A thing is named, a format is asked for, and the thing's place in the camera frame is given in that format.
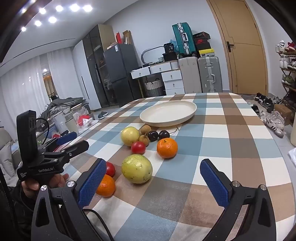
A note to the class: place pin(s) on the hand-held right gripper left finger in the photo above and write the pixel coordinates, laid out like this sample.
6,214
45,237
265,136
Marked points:
90,183

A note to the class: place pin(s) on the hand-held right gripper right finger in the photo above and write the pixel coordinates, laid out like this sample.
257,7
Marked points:
215,185

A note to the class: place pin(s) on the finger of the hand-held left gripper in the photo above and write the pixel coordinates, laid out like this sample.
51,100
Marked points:
78,147
67,138

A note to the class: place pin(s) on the orange mandarin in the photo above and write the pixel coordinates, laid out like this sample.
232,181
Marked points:
107,186
167,148

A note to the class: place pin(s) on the red tomato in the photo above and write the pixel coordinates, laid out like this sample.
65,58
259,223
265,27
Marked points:
138,147
110,169

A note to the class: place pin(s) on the large yellow-green passion fruit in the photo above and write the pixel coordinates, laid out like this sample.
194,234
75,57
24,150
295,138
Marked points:
137,168

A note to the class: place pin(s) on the small yellow passion fruit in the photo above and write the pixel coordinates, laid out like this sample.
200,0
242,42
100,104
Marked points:
130,136

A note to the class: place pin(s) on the cream round plate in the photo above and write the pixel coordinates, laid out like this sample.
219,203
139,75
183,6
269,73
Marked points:
166,113

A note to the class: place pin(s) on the person's left forearm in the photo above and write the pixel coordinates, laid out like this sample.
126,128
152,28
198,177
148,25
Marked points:
20,215

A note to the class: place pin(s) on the person's left hand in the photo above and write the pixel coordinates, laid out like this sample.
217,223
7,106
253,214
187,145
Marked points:
31,188

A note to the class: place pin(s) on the white jug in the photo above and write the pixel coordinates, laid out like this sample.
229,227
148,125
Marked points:
60,124

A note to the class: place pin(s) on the red item in plastic bag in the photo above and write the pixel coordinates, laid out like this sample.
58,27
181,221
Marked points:
83,119

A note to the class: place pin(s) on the grey sofa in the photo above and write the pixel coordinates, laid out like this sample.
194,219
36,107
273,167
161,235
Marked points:
7,153

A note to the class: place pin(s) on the grey jacket heap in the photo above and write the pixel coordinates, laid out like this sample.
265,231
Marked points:
62,103

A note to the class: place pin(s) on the grey slipper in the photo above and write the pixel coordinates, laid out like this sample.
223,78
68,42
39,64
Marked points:
100,116
105,114

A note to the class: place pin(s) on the checkered tablecloth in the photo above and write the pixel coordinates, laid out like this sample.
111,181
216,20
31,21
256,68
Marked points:
208,139

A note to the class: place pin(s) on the white curtain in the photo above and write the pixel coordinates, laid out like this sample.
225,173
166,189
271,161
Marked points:
23,88

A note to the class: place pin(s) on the white wardrobe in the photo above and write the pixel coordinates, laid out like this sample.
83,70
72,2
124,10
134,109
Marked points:
81,76

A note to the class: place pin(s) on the small brown kiwi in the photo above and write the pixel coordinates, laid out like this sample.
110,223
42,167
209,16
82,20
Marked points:
146,129
143,139

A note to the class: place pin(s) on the dark cherry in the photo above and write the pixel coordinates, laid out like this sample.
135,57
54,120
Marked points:
153,136
164,134

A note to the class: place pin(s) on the dark glass cabinet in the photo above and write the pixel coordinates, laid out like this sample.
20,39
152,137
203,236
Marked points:
94,64

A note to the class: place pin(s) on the dark grey refrigerator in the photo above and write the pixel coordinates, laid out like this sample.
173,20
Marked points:
120,69

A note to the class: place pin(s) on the pile of sneakers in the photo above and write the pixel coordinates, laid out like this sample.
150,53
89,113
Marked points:
270,115

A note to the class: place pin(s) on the woven basket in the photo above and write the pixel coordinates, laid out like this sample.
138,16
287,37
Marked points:
154,88

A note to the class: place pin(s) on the brown cardboard box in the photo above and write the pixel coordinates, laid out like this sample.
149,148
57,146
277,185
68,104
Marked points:
283,113

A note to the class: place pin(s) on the silver suitcase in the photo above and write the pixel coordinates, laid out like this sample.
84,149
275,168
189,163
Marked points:
209,74

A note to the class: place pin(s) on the beige suitcase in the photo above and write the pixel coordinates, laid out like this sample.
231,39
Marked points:
188,74

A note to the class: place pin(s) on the white drawer desk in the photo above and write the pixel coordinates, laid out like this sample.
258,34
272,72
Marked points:
172,77

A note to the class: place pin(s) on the grey curved tube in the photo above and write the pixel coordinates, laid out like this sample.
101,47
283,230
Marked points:
148,50

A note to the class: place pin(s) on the wooden shoe rack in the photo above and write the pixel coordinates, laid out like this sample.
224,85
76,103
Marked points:
288,81

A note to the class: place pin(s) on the black storage bin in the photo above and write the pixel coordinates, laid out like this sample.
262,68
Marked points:
170,57

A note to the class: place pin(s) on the ceiling spotlights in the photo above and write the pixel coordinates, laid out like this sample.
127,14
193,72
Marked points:
59,8

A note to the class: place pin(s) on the wooden door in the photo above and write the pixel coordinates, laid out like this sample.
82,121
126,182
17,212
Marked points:
242,58

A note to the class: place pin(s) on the yellow and black shoe box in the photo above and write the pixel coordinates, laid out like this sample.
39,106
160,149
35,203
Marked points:
205,52

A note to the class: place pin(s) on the black labelled box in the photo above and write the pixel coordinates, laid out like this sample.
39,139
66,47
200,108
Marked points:
170,48

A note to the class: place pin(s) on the plain black shoe box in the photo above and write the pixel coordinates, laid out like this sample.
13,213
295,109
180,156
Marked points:
203,46

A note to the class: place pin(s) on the blue plastic bag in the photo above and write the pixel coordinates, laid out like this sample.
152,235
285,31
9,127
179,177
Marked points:
176,45

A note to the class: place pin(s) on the red and black shoe box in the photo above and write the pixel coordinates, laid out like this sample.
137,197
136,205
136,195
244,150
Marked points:
201,41

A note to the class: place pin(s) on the teal suitcase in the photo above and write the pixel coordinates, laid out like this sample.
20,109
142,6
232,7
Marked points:
181,37

